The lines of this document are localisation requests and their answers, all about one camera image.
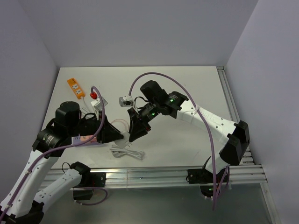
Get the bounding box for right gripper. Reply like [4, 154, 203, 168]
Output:
[128, 100, 160, 142]

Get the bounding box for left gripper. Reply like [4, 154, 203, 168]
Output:
[69, 110, 124, 142]

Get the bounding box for small pink charger plug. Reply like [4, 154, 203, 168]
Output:
[80, 135, 92, 141]

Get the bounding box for purple power strip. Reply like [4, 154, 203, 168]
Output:
[72, 136, 102, 147]

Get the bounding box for orange power strip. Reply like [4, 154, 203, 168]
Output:
[67, 78, 85, 99]

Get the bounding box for small white plug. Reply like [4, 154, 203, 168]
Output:
[115, 131, 131, 148]

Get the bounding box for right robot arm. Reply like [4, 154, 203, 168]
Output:
[128, 80, 250, 182]

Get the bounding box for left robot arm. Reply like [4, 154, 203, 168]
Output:
[0, 101, 124, 224]

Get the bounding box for purple strip white cord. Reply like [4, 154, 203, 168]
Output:
[109, 144, 145, 161]

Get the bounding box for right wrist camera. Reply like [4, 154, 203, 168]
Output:
[119, 95, 138, 113]

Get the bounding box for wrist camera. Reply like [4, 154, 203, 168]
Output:
[119, 95, 138, 113]
[90, 92, 108, 115]

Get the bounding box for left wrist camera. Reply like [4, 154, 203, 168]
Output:
[90, 92, 108, 115]

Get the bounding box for aluminium front rail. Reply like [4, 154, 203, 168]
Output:
[42, 164, 267, 192]

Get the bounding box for aluminium rail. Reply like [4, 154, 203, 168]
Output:
[216, 66, 281, 224]
[42, 164, 267, 192]

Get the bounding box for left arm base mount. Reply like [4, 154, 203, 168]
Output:
[72, 172, 108, 202]

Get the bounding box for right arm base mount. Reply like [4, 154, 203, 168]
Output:
[186, 168, 230, 198]

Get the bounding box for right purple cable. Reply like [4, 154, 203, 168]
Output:
[128, 72, 230, 211]

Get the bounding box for purple cable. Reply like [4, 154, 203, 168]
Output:
[128, 72, 230, 211]
[0, 86, 109, 220]

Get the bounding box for aluminium right rail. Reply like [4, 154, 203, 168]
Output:
[216, 66, 281, 224]

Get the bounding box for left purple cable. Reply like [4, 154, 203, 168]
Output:
[0, 86, 109, 220]

